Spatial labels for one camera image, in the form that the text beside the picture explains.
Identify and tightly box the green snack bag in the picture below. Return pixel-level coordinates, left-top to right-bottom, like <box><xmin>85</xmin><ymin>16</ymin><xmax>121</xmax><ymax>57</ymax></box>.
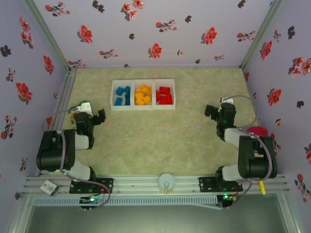
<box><xmin>68</xmin><ymin>100</ymin><xmax>88</xmax><ymax>124</ymax></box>

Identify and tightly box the red round object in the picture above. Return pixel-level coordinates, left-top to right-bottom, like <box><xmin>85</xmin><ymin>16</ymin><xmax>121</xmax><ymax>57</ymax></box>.
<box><xmin>247</xmin><ymin>126</ymin><xmax>269</xmax><ymax>138</ymax></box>

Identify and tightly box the white plastic bin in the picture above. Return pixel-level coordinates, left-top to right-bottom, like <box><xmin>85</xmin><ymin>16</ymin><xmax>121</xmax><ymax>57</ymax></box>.
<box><xmin>110</xmin><ymin>80</ymin><xmax>134</xmax><ymax>112</ymax></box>
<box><xmin>153</xmin><ymin>78</ymin><xmax>177</xmax><ymax>110</ymax></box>
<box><xmin>131</xmin><ymin>79</ymin><xmax>156</xmax><ymax>111</ymax></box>

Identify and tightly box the white box with red logo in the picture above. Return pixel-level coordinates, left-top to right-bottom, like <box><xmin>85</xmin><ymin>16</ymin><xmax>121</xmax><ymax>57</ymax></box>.
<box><xmin>39</xmin><ymin>180</ymin><xmax>61</xmax><ymax>197</ymax></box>

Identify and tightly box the circuit board with green light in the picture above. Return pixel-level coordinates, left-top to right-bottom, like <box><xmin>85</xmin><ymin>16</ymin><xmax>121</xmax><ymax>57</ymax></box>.
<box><xmin>80</xmin><ymin>195</ymin><xmax>109</xmax><ymax>211</ymax></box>
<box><xmin>217</xmin><ymin>193</ymin><xmax>240</xmax><ymax>209</ymax></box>

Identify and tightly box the white round cap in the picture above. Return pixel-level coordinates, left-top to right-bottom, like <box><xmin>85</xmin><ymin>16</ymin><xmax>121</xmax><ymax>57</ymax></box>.
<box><xmin>157</xmin><ymin>172</ymin><xmax>175</xmax><ymax>195</ymax></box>

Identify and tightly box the lilac grey cable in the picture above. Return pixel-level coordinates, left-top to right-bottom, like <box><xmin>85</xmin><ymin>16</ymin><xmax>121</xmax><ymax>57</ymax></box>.
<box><xmin>41</xmin><ymin>109</ymin><xmax>110</xmax><ymax>211</ymax></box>
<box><xmin>220</xmin><ymin>95</ymin><xmax>273</xmax><ymax>211</ymax></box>

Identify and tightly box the aluminium frame side rail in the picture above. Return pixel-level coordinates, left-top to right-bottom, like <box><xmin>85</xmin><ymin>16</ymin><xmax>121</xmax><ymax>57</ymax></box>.
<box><xmin>38</xmin><ymin>67</ymin><xmax>78</xmax><ymax>177</ymax></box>

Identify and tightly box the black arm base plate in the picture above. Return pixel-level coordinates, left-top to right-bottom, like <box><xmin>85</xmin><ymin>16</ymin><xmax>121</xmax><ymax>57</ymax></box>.
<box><xmin>69</xmin><ymin>177</ymin><xmax>114</xmax><ymax>194</ymax></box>
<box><xmin>198</xmin><ymin>176</ymin><xmax>243</xmax><ymax>194</ymax></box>

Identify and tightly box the wide aluminium frame rail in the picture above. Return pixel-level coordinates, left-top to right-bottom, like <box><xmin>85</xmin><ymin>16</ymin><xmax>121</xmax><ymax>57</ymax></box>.
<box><xmin>23</xmin><ymin>174</ymin><xmax>290</xmax><ymax>196</ymax></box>

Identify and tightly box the aluminium frame post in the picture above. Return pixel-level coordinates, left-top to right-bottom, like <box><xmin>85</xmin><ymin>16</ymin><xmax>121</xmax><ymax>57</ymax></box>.
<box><xmin>239</xmin><ymin>0</ymin><xmax>285</xmax><ymax>70</ymax></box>
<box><xmin>23</xmin><ymin>0</ymin><xmax>73</xmax><ymax>72</ymax></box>

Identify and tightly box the thin aluminium frame rail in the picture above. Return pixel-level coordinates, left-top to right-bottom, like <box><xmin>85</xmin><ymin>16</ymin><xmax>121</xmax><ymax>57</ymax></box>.
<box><xmin>70</xmin><ymin>64</ymin><xmax>243</xmax><ymax>70</ymax></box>

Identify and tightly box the white slotted cable duct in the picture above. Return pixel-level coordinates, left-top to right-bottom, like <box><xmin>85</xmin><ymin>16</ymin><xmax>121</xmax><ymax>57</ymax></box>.
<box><xmin>33</xmin><ymin>196</ymin><xmax>218</xmax><ymax>207</ymax></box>

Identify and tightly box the aluminium frame leg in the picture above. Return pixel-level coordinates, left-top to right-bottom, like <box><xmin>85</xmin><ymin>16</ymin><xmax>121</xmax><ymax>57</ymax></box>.
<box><xmin>276</xmin><ymin>194</ymin><xmax>303</xmax><ymax>233</ymax></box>
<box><xmin>7</xmin><ymin>194</ymin><xmax>34</xmax><ymax>233</ymax></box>

